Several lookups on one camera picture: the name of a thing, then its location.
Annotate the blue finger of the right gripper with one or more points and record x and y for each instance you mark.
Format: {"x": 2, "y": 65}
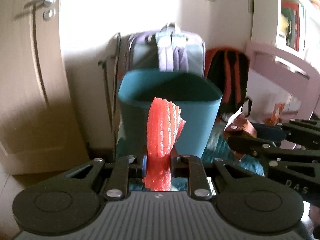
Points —
{"x": 241, "y": 145}
{"x": 270, "y": 133}

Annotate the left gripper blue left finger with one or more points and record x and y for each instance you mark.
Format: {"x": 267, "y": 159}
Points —
{"x": 144, "y": 165}

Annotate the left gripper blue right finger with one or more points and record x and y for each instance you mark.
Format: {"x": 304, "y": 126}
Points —
{"x": 174, "y": 160}

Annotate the orange foil snack wrapper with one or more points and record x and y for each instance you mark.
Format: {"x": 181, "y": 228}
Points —
{"x": 238, "y": 125}

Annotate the teal plastic trash bin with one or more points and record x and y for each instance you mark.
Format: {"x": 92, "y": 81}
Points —
{"x": 198, "y": 99}

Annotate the teal white chevron quilt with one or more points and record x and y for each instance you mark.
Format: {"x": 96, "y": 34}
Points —
{"x": 217, "y": 147}

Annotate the pink desk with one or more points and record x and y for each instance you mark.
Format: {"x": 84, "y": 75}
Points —
{"x": 304, "y": 87}

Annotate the orange black backpack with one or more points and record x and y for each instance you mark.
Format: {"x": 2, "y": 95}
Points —
{"x": 228, "y": 68}

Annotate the beige wooden door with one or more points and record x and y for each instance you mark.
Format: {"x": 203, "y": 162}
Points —
{"x": 39, "y": 131}

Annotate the purple grey suitcase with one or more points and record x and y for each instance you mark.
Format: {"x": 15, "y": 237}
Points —
{"x": 167, "y": 50}

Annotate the white bookshelf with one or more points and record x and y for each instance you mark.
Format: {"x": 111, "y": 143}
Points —
{"x": 290, "y": 25}

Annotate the silver door handle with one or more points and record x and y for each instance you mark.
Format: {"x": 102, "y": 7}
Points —
{"x": 48, "y": 14}

